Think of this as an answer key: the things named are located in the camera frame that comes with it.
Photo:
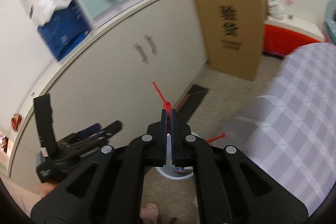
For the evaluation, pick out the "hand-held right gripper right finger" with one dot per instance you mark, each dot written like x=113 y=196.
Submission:
x=182 y=140

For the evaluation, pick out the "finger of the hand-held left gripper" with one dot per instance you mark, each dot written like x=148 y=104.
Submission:
x=88 y=130
x=111 y=128

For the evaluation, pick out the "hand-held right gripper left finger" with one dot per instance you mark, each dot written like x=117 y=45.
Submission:
x=156 y=140

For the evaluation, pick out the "blue plastic bin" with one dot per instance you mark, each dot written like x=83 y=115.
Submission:
x=170 y=171

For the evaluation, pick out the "red twist tie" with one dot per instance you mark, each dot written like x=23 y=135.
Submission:
x=164 y=100

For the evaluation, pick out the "small red object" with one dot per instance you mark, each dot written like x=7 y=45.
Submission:
x=16 y=121

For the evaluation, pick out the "long white cabinet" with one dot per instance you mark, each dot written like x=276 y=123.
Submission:
x=110 y=69

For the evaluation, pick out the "pink slipper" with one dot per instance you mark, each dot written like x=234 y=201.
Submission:
x=149 y=213

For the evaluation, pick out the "tall cardboard box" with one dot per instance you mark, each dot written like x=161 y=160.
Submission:
x=231 y=24

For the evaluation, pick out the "red storage box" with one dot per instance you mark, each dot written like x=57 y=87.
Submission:
x=288 y=40

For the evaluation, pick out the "white plastic bag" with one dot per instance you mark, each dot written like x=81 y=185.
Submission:
x=277 y=10

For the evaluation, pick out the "faint pink butterfly sticker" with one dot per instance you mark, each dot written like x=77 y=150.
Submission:
x=288 y=1

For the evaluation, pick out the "teal bunk bed frame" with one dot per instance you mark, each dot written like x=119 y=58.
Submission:
x=330 y=22

